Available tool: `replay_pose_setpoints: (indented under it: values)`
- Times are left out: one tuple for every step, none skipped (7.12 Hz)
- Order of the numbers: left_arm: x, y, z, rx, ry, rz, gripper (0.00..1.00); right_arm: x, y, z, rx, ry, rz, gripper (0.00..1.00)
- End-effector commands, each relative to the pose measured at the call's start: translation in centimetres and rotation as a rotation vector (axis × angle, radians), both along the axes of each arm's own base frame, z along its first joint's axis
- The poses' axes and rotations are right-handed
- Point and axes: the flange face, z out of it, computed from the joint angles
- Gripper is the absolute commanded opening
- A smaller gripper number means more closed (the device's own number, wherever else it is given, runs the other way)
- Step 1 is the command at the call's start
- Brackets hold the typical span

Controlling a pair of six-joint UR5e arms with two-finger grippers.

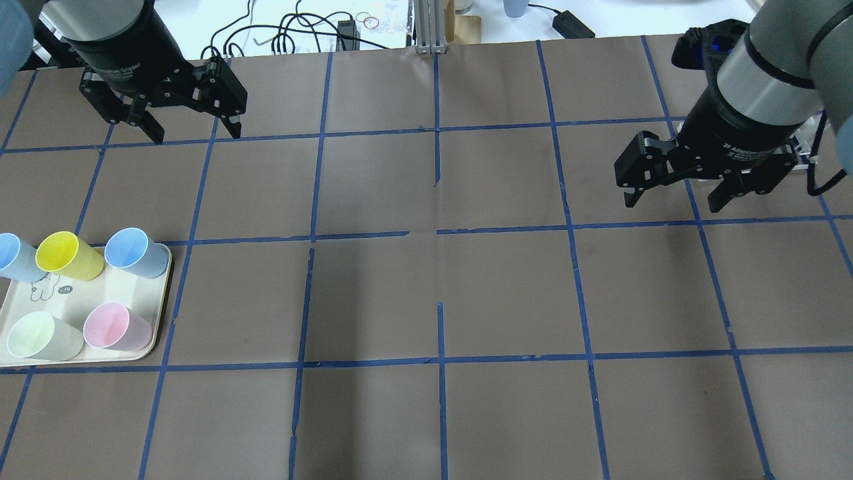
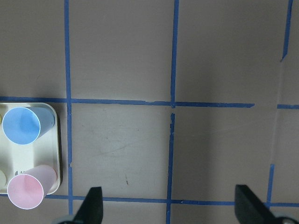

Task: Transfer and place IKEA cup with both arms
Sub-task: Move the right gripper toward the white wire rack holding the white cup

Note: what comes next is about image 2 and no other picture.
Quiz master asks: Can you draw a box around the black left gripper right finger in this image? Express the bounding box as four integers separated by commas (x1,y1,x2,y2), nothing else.
235,184,276,224

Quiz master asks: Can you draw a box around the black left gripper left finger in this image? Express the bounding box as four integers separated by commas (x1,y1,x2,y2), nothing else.
72,187,103,224

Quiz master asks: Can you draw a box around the pink plastic cup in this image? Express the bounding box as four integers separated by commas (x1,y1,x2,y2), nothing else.
7,165,57,210

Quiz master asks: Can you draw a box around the pale cream plastic cup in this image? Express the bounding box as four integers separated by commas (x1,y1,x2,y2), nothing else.
0,170,7,189

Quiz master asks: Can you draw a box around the blue plastic cup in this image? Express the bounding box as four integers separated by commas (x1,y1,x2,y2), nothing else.
2,107,55,145

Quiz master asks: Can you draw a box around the white plastic tray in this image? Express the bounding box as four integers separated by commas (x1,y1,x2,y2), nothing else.
0,102,62,196

